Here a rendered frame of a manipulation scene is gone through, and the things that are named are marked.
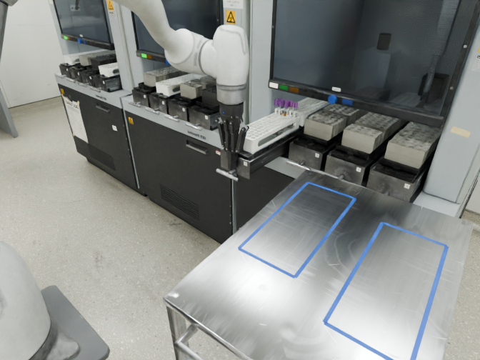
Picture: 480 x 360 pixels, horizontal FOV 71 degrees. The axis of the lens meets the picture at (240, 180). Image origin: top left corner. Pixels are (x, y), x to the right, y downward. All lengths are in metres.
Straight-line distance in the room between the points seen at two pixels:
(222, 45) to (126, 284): 1.30
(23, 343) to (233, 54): 0.79
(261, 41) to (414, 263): 0.92
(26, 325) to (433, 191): 1.10
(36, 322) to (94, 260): 1.33
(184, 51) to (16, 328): 0.77
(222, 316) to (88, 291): 1.32
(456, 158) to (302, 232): 0.55
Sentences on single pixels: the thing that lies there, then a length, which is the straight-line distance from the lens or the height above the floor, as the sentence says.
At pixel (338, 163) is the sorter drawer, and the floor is 0.79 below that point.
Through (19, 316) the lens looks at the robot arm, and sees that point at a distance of 0.70.
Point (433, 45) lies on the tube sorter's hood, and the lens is 1.08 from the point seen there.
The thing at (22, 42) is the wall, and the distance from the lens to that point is 4.43.
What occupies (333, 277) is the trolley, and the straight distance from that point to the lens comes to 0.72.
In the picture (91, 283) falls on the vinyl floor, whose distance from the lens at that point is 1.93.
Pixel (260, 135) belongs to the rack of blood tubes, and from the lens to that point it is 1.17.
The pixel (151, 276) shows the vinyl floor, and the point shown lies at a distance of 1.86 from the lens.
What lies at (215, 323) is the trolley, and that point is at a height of 0.82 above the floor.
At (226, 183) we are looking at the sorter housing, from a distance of 1.58.
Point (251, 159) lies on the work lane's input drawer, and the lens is 1.13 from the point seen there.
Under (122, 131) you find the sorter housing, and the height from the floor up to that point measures 0.51.
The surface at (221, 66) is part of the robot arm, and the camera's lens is 0.99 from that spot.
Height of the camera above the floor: 1.34
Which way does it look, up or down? 32 degrees down
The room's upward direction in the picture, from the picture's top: straight up
